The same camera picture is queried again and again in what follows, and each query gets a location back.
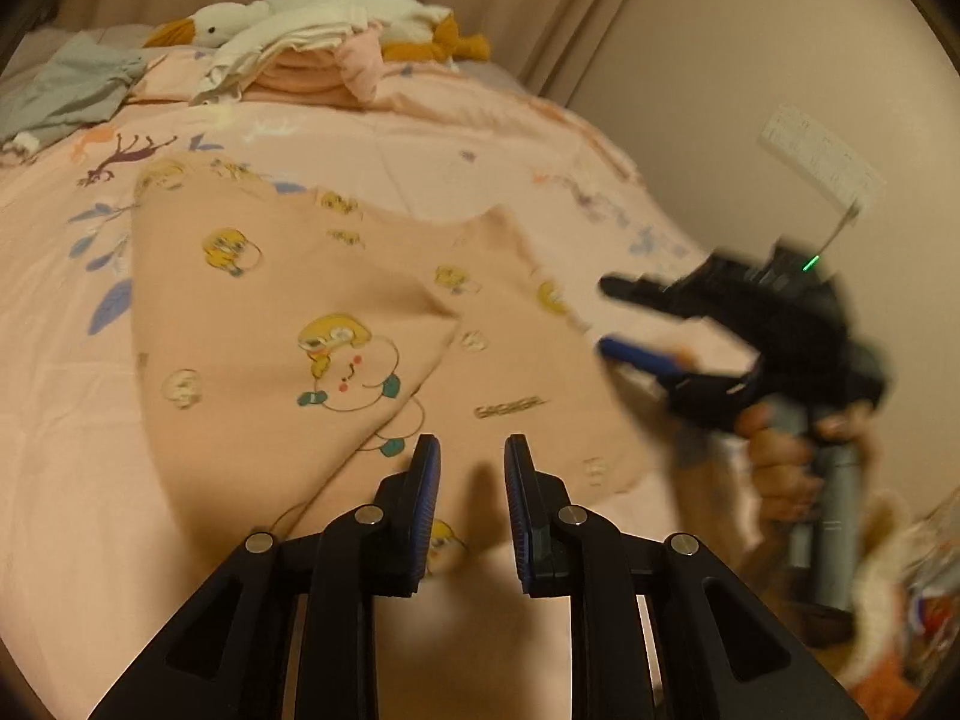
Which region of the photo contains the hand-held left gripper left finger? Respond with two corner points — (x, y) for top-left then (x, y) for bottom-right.
(88, 433), (442, 720)

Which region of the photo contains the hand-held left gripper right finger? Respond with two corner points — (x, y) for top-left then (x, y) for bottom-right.
(504, 433), (867, 720)

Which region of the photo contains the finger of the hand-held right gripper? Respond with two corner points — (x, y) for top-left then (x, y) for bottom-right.
(596, 336), (751, 400)
(598, 274), (682, 317)

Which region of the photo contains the pink duck print shirt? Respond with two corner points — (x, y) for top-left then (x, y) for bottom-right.
(129, 154), (662, 578)

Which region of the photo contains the person's right forearm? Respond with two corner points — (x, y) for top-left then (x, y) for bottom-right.
(840, 491), (942, 698)

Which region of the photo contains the person's right hand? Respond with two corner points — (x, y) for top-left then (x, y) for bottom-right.
(739, 401), (878, 533)

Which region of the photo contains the person's colourful printed clothing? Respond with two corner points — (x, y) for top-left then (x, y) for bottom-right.
(855, 514), (960, 713)

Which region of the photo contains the pink printed duvet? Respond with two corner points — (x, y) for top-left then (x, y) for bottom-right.
(0, 45), (751, 720)

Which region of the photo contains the folded pink garment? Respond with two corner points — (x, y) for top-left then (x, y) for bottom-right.
(240, 26), (392, 107)

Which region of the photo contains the white garment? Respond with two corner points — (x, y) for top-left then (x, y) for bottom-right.
(189, 6), (370, 107)

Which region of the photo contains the white goose plush toy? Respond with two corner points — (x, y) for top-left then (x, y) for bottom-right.
(142, 0), (492, 65)

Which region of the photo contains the grey-blue garment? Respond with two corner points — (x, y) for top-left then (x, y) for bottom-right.
(0, 37), (147, 158)

